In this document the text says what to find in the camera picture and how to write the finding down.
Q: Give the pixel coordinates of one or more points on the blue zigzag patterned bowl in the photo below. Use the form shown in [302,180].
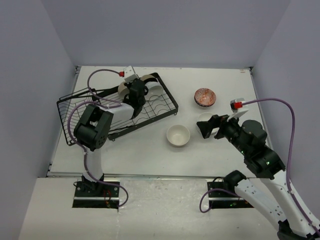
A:
[205,97]

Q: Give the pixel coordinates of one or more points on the black wire dish rack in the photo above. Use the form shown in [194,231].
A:
[155,109]

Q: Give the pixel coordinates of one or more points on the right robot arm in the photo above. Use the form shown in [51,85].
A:
[286,212]

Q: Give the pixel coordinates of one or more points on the tan and black bowl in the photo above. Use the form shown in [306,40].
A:
[148,78]

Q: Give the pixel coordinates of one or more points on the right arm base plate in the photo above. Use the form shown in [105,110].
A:
[223,200]

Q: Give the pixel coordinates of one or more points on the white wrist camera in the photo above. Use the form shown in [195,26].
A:
[128,74]
[238,108]

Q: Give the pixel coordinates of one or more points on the light blue bowl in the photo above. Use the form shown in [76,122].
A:
[154,88]
[205,117]

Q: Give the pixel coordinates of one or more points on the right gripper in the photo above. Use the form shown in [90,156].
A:
[215,121]

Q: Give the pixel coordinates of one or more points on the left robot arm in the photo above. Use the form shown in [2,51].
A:
[92,129]

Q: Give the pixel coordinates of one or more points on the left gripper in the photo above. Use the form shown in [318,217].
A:
[128,84]

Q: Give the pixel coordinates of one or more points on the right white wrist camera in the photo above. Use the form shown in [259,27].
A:
[238,108]

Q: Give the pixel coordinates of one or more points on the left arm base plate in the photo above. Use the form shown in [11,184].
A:
[98,196]

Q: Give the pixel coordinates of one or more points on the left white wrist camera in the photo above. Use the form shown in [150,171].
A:
[128,74]

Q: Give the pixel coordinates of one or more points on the beige bowl with flower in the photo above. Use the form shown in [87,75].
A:
[178,135]

